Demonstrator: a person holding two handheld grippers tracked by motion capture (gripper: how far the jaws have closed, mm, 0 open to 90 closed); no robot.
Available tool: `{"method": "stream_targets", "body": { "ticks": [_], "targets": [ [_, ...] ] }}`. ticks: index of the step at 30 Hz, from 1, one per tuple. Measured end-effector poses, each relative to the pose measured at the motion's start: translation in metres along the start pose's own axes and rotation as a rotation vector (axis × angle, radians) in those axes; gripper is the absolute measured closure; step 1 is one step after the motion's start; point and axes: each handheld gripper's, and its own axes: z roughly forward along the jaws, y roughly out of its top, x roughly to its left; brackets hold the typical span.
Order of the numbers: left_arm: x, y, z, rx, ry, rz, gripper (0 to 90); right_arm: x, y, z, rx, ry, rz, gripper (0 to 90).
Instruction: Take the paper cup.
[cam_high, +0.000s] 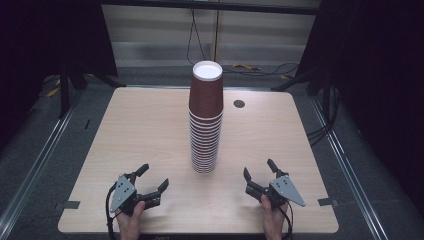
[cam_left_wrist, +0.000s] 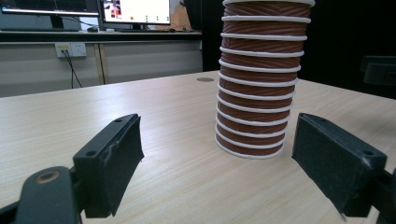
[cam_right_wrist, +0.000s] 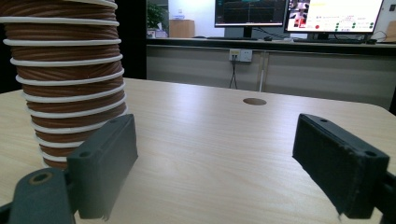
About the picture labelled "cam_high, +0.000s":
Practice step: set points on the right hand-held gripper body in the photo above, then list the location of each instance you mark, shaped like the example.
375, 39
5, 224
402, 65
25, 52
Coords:
285, 190

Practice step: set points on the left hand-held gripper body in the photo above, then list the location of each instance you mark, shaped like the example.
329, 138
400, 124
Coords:
122, 195

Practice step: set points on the stack of brown paper cups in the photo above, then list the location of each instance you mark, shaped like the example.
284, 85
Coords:
206, 100

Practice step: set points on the person's left hand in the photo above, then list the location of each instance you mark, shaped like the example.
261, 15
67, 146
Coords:
130, 225

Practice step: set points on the person's right hand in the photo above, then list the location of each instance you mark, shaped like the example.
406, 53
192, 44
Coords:
274, 221

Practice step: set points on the grey tape strip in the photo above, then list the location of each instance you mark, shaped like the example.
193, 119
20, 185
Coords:
68, 204
328, 202

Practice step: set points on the round grey table grommet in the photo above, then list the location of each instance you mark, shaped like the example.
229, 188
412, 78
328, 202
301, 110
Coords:
239, 103

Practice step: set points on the small black floor object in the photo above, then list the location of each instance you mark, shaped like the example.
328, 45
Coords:
87, 123

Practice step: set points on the black metal stand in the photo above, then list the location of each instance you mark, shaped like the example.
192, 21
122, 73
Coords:
300, 80
64, 93

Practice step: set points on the yellow floor scrap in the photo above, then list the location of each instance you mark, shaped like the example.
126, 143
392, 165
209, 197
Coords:
52, 92
246, 67

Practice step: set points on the black curtain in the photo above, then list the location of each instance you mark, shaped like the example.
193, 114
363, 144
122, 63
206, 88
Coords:
373, 83
43, 50

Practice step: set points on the black horizontal bar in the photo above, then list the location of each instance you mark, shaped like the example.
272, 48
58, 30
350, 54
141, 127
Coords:
213, 6

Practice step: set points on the metal floor rail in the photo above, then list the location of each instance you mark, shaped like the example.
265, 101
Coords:
33, 166
346, 166

